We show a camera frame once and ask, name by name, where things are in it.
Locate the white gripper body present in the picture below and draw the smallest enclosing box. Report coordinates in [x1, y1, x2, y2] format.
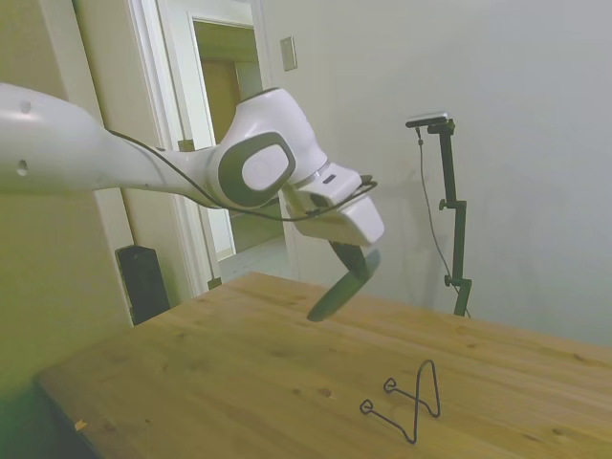
[291, 194, 386, 248]

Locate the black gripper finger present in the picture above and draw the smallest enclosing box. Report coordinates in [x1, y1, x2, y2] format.
[328, 239, 366, 277]

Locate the black box on floor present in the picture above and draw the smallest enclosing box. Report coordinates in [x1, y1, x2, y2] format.
[115, 244, 172, 328]

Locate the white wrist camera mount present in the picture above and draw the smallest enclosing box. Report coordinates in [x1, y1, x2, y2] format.
[284, 163, 365, 215]

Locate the black camera cable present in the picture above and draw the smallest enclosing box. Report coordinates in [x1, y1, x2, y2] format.
[414, 125, 458, 291]

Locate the black camera stand pole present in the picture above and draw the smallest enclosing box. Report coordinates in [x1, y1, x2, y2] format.
[425, 119, 475, 318]

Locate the black camera on stand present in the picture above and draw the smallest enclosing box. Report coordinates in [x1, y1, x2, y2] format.
[404, 110, 452, 130]

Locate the black wire plate stand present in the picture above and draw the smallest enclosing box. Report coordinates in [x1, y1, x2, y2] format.
[359, 359, 442, 446]

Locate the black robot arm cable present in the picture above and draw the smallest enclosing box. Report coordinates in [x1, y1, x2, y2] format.
[105, 128, 379, 223]

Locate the white wall switch plate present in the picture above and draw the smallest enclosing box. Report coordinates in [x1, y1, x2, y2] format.
[279, 36, 298, 73]

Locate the white door frame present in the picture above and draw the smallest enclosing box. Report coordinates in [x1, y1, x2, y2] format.
[127, 0, 302, 297]

